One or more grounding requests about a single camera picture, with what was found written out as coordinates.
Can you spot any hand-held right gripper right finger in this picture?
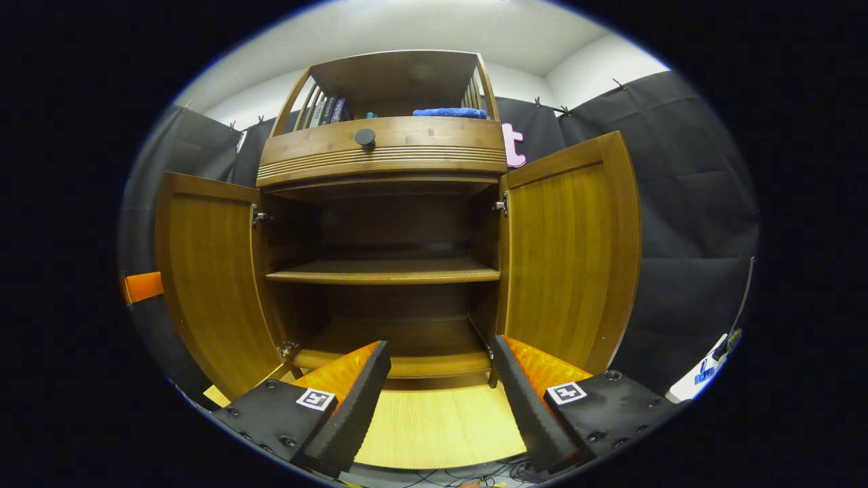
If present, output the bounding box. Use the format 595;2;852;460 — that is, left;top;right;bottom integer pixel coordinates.
490;335;682;475

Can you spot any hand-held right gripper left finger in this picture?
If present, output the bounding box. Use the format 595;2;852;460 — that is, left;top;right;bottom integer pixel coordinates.
210;340;392;475

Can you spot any wooden cabinet door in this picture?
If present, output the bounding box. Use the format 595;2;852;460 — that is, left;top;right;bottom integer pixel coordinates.
155;171;299;402
495;131;643;375

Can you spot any wooden double-door shoe cabinet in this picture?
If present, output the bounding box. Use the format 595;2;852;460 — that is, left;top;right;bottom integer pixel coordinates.
254;49;509;380

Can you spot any white power strip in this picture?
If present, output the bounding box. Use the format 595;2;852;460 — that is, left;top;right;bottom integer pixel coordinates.
665;329;743;404

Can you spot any black backdrop cloth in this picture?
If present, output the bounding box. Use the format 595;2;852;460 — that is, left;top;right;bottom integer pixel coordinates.
119;70;760;401

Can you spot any wooden drawer with black knob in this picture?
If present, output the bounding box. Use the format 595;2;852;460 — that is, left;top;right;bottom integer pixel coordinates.
256;117;508;189

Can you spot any blue towel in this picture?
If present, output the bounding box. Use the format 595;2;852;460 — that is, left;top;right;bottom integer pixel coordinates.
412;107;489;120

